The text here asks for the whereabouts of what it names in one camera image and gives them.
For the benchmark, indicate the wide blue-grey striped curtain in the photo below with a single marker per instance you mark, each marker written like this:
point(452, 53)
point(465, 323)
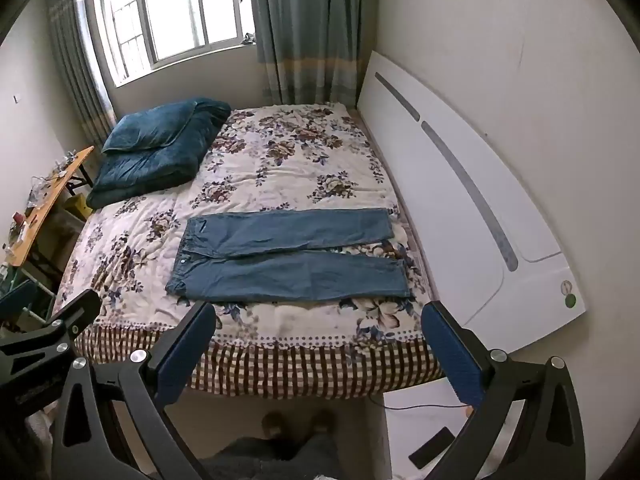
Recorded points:
point(305, 30)

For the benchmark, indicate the wooden folding desk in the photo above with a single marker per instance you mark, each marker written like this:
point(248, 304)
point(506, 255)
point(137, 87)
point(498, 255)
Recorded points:
point(45, 205)

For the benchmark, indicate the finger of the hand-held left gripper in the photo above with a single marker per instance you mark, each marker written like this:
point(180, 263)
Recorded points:
point(77, 310)

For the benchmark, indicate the white nightstand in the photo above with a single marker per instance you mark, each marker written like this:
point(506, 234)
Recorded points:
point(415, 430)

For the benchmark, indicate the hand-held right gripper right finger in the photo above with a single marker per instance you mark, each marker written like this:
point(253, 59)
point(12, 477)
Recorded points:
point(450, 355)

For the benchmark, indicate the blue pillow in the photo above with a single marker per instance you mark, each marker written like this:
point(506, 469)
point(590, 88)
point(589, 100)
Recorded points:
point(145, 130)

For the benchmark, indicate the yellow box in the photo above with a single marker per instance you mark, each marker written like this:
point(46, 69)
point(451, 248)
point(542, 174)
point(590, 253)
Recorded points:
point(75, 206)

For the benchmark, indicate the person's right shoe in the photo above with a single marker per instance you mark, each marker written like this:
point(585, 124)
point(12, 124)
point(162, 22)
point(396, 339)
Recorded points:
point(322, 422)

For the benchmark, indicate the window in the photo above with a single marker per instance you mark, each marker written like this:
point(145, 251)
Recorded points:
point(170, 10)

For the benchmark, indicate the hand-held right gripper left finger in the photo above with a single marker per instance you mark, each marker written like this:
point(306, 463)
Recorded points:
point(185, 355)

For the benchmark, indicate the blue denim pants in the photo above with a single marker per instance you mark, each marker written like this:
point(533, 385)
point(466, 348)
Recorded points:
point(280, 275)

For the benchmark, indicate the person's legs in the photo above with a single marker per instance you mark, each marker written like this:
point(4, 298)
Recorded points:
point(280, 460)

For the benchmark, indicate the person's left shoe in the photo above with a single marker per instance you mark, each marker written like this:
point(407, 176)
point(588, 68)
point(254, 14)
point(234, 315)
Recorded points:
point(274, 424)

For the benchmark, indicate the floral patterned table cloth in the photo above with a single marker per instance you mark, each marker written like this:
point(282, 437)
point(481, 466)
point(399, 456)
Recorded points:
point(280, 160)

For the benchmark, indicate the folded blue quilt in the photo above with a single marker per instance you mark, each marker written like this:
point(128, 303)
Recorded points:
point(150, 175)

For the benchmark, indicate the white headboard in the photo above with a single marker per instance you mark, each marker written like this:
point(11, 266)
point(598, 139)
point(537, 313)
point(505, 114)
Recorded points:
point(450, 200)

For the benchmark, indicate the black phone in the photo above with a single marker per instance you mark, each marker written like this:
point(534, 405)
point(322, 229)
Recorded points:
point(431, 446)

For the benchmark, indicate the person's shoe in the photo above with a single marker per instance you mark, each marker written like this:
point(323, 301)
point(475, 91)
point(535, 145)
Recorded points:
point(274, 424)
point(322, 422)

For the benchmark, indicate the narrow blue-grey striped curtain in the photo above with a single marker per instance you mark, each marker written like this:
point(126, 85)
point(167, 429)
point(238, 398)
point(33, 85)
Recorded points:
point(80, 70)

